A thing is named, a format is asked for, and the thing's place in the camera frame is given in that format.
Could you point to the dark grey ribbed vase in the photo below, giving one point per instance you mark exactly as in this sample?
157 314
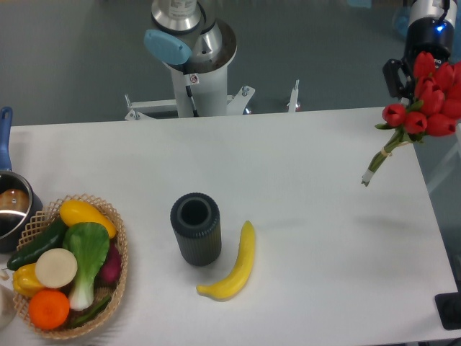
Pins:
195 219

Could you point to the garlic clove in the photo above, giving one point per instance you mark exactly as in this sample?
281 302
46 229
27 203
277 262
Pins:
4 275

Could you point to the yellow banana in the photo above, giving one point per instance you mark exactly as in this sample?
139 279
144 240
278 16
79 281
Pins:
234 282

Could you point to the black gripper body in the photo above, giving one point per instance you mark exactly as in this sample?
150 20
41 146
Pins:
431 36

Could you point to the purple red onion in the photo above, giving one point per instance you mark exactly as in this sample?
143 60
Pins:
111 269

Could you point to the woven wicker basket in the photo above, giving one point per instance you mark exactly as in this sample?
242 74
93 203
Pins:
38 224

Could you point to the yellow bell pepper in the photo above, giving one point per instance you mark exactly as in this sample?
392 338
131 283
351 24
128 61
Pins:
25 281

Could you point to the green bok choy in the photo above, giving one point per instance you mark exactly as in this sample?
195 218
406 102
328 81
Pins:
89 243

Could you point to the yellow squash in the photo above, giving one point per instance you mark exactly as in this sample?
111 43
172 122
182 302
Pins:
79 211

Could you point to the white round radish slice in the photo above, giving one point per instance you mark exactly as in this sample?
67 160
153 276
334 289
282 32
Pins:
56 268

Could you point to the green chili pepper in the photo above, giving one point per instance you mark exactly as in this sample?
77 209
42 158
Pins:
91 314

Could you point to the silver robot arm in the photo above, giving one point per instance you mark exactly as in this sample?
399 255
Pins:
441 10

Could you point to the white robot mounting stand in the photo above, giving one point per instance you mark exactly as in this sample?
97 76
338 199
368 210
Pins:
195 95

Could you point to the black device at table edge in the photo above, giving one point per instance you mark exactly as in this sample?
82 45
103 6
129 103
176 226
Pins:
448 307

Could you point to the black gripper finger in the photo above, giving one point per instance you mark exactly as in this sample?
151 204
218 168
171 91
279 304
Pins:
398 76

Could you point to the dark pot with blue handle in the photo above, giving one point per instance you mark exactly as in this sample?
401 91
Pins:
19 202

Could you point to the green cucumber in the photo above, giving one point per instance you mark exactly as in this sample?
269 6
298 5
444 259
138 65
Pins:
52 237

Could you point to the silver robot base with blue cap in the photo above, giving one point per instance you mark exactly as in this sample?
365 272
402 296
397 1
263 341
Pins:
188 37

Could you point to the orange fruit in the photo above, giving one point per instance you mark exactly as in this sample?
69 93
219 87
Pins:
49 309

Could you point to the red tulip bouquet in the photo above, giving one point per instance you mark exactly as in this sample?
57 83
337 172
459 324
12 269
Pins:
432 109

